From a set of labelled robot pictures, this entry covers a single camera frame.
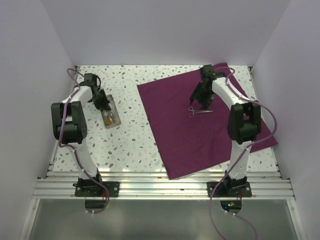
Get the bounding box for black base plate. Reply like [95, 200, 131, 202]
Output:
[72, 174, 120, 198]
[206, 176, 253, 198]

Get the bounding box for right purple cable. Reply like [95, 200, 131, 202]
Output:
[207, 66, 279, 240]

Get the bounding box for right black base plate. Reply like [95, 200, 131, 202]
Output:
[206, 176, 253, 198]

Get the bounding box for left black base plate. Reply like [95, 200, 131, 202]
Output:
[72, 174, 120, 198]

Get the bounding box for orange bandage strip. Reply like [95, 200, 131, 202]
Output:
[105, 116, 117, 126]

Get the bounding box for aluminium rail frame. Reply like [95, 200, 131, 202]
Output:
[32, 65, 297, 201]

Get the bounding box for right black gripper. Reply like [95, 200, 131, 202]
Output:
[189, 82, 216, 110]

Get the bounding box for silver surgical scissors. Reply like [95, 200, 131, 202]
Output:
[106, 110, 115, 118]

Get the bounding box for purple cable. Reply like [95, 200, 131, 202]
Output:
[58, 68, 111, 215]
[207, 66, 279, 240]

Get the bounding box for silver hemostat forceps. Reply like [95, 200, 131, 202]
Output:
[188, 107, 213, 118]

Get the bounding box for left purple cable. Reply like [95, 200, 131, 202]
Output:
[58, 68, 111, 215]

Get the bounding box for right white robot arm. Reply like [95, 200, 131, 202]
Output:
[188, 65, 262, 197]

